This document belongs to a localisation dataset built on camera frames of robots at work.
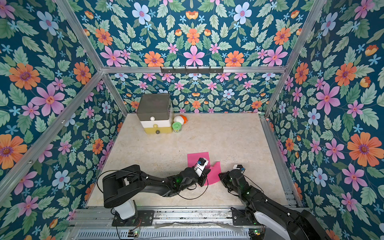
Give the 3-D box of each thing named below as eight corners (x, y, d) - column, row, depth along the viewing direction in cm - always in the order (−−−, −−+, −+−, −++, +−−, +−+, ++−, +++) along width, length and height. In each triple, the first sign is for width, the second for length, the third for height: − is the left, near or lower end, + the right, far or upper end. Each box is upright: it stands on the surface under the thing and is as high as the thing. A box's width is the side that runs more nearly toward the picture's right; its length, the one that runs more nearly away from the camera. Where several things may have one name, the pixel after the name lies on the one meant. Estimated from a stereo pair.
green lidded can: (172, 132, 110) (171, 128, 106) (173, 125, 114) (172, 121, 111) (181, 132, 110) (180, 128, 106) (182, 125, 114) (181, 121, 111)
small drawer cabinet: (139, 136, 109) (127, 117, 93) (147, 110, 126) (139, 90, 110) (171, 136, 109) (166, 117, 93) (176, 110, 126) (172, 90, 110)
